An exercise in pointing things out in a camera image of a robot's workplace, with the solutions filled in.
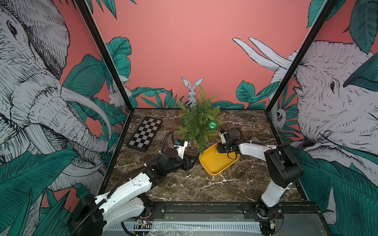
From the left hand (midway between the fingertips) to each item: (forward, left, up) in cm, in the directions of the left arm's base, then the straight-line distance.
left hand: (196, 156), depth 76 cm
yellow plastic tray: (+4, -12, -17) cm, 21 cm away
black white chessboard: (+25, +35, -14) cm, 45 cm away
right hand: (+14, -15, -14) cm, 25 cm away
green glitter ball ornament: (+10, -8, +14) cm, 19 cm away
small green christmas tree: (+15, -1, +16) cm, 22 cm away
